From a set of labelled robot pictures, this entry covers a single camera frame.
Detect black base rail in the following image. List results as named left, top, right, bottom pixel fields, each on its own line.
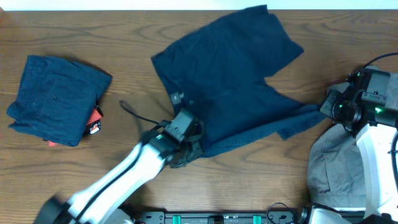
left=135, top=202, right=310, bottom=224

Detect red clothing tag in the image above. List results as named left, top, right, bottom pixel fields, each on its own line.
left=83, top=105, right=103, bottom=136

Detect folded navy blue shorts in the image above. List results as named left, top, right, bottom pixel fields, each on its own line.
left=6, top=55, right=112, bottom=147

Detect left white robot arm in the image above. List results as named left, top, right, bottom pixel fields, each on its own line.
left=34, top=130, right=203, bottom=224

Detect grey shorts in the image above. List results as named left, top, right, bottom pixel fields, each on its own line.
left=307, top=65, right=398, bottom=208

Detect navy blue shorts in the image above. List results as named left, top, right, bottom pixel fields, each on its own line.
left=6, top=55, right=112, bottom=147
left=151, top=5, right=324, bottom=157

